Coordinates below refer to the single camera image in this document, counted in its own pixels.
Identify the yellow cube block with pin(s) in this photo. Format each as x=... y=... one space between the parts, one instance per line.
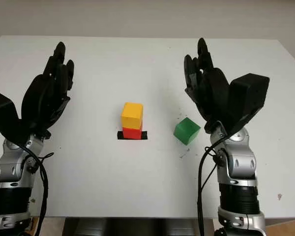
x=131 y=115

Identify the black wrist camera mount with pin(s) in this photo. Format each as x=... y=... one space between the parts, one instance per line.
x=249 y=98
x=3 y=115

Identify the red cube block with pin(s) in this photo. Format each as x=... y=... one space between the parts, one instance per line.
x=131 y=133

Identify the black tape strip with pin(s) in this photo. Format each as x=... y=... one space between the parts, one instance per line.
x=144 y=135

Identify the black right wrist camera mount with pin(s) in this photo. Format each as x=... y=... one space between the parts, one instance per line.
x=249 y=98

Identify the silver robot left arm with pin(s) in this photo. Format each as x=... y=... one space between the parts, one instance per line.
x=11 y=169

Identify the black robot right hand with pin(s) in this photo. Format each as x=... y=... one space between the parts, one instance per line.
x=215 y=97

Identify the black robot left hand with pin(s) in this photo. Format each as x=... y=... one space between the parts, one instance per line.
x=44 y=98

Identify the green cube block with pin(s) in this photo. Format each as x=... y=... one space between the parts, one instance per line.
x=186 y=130

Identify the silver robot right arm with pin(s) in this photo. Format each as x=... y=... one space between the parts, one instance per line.
x=239 y=164

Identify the dark robot torso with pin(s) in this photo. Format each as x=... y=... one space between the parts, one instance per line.
x=137 y=227

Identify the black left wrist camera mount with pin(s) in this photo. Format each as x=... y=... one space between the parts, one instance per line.
x=3 y=115

